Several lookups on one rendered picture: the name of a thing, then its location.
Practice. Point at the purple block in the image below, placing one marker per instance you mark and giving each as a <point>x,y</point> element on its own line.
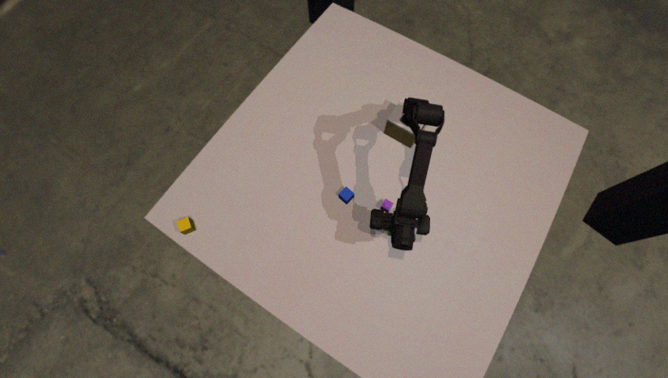
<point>386,206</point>

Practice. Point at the blue cube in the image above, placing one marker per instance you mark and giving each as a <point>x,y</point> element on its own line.
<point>346,195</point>

